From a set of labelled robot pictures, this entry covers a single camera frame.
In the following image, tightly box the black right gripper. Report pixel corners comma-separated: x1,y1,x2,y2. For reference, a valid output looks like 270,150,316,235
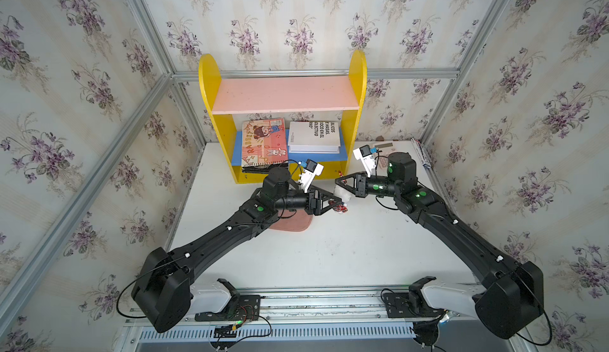
335,169,402,201

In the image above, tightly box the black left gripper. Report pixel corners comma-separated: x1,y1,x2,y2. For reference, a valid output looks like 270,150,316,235
274,186,344,222

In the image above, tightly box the white plush doll keychain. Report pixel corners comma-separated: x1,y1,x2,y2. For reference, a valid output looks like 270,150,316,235
333,185,354,206

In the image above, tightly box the red S carabiner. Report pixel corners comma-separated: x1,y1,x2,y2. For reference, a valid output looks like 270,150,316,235
333,204,348,213

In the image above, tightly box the pink corduroy bag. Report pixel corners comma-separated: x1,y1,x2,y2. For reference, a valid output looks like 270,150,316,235
271,211,313,232

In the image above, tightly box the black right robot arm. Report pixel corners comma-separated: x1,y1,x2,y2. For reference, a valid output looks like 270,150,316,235
335,152,547,339

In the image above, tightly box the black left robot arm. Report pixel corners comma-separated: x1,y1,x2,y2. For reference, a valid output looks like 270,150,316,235
131,167,343,333

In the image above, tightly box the pink calculator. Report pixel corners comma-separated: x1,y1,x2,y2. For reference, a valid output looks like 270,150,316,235
375,152,389,169

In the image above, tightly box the white book black text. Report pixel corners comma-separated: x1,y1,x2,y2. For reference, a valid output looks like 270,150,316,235
288,121,341,154

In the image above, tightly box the black Moon and Sixpence book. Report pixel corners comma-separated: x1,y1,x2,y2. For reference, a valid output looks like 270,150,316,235
241,162,290,175

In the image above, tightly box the blue white slim box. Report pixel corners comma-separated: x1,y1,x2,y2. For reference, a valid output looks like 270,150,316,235
411,138,433,169

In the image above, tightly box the pink spiral notebook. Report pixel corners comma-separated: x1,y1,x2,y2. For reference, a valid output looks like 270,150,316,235
241,118,288,167

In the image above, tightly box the yellow blue pink bookshelf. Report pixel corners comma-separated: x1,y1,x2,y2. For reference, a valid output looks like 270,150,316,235
198,50,368,184

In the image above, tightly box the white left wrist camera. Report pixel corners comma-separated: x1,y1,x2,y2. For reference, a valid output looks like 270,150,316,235
298,159,324,193

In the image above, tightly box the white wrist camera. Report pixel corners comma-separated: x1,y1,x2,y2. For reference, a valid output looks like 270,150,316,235
298,159,324,193
353,145,377,177

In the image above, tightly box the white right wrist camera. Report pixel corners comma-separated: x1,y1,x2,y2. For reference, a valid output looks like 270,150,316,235
353,145,377,177

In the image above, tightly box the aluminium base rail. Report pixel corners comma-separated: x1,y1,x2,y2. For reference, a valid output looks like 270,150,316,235
113,286,531,351

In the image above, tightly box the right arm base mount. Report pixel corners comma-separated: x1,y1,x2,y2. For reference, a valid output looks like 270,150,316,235
380,276,485,319

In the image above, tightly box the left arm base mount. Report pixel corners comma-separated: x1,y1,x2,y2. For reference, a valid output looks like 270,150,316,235
187,278,262,322

